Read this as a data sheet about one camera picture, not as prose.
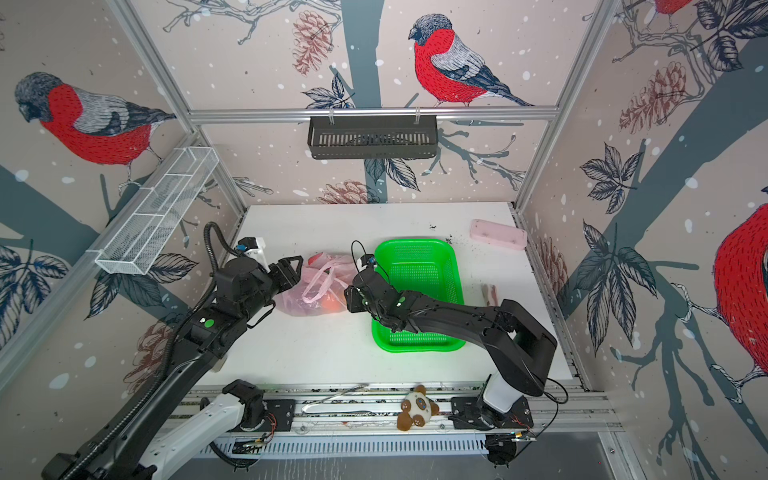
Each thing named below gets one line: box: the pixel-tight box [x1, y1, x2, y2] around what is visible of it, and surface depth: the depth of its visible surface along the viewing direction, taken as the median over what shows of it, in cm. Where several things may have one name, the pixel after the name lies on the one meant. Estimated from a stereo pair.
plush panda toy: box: [397, 384, 440, 431], surface depth 74 cm
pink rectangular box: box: [469, 219, 528, 251], surface depth 110 cm
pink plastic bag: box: [274, 252, 358, 316], surface depth 84 cm
